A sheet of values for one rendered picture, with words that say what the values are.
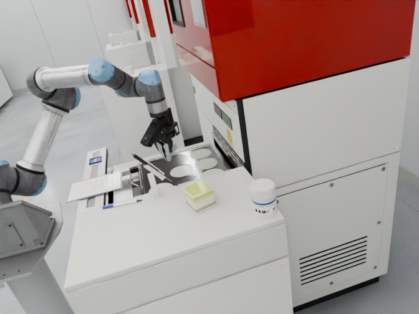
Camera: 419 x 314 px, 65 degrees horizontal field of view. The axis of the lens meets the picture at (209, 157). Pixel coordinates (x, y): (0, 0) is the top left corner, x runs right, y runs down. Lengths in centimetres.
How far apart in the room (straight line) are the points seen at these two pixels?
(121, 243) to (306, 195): 79
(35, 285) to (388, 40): 166
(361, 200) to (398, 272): 69
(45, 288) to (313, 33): 145
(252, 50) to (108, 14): 813
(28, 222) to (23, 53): 827
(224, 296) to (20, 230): 77
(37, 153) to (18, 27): 795
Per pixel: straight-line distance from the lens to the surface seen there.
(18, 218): 138
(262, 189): 93
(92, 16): 917
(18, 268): 140
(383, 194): 170
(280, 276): 112
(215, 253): 96
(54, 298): 170
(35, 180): 160
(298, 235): 155
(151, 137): 123
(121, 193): 143
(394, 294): 210
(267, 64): 116
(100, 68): 117
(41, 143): 157
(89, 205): 128
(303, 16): 119
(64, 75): 133
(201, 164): 144
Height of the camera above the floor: 158
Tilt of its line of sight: 27 degrees down
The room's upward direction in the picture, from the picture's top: 11 degrees counter-clockwise
